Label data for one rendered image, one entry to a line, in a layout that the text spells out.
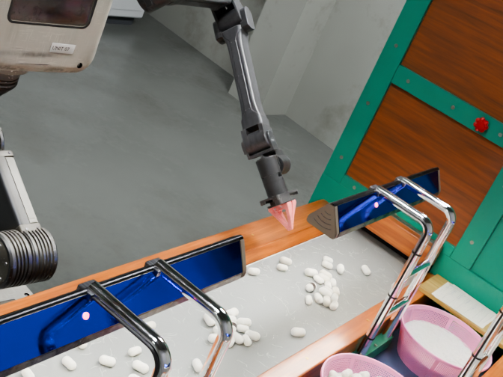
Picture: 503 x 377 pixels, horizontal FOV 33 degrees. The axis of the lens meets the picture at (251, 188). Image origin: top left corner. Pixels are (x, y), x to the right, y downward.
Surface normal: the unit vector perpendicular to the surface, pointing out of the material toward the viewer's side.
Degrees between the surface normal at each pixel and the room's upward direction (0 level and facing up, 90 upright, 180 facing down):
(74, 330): 58
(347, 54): 90
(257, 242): 0
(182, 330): 0
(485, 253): 90
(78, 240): 0
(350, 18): 90
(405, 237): 90
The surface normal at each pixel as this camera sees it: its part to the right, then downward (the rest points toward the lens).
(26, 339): 0.83, 0.00
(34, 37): 0.66, 0.54
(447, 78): -0.55, 0.15
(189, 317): 0.37, -0.84
